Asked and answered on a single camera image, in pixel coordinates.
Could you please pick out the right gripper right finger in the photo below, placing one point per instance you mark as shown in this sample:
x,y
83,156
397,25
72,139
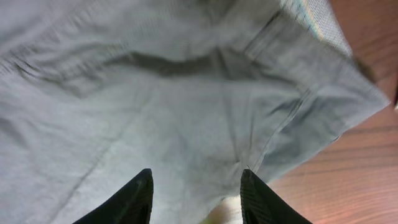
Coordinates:
x,y
261,205

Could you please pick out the grey shorts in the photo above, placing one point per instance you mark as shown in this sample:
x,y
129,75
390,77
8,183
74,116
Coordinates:
x,y
92,92

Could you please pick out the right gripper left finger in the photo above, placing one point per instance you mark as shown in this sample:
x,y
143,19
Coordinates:
x,y
132,204

